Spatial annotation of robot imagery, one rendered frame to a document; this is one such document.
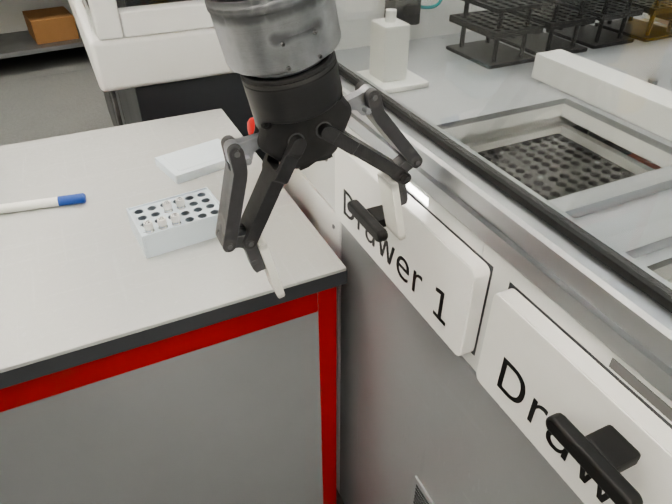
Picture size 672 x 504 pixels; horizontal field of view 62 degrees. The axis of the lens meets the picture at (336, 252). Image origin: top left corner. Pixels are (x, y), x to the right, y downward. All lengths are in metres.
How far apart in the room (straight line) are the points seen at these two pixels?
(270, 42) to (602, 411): 0.34
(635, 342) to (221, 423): 0.64
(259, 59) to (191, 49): 0.91
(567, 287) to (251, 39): 0.29
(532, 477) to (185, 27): 1.06
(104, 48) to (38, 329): 0.69
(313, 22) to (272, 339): 0.51
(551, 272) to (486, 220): 0.08
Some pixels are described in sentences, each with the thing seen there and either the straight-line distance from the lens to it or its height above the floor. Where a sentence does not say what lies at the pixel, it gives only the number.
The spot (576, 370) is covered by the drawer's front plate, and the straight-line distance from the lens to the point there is 0.44.
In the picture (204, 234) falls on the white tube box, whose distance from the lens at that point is 0.83.
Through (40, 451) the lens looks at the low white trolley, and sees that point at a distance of 0.86.
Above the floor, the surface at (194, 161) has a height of 0.78.
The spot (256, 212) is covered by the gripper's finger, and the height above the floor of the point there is 0.97.
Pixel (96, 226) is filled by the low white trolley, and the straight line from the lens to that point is 0.92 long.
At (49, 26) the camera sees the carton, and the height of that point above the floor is 0.25.
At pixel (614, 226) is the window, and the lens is 0.42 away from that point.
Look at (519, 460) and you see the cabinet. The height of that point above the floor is 0.76.
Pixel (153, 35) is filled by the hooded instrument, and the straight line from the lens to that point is 1.29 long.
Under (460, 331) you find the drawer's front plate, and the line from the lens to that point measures 0.55.
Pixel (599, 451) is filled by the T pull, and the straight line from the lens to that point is 0.42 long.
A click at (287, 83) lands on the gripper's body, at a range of 0.42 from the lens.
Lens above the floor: 1.23
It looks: 37 degrees down
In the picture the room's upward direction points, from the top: straight up
